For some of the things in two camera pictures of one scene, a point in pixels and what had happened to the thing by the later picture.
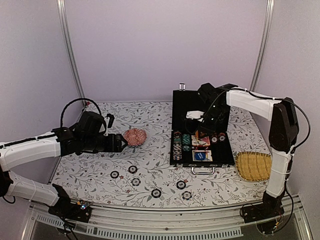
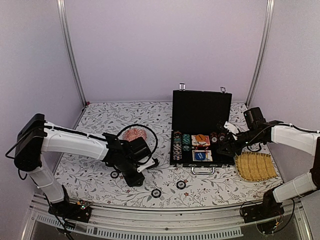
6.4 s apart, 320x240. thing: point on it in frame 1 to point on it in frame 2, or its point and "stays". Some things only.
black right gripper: x=209 y=129 to x=231 y=147
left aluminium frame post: x=63 y=10 stays
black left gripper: x=111 y=147 to x=133 y=182
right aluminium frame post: x=270 y=9 stays
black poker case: x=190 y=150 stays
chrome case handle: x=202 y=173 stays
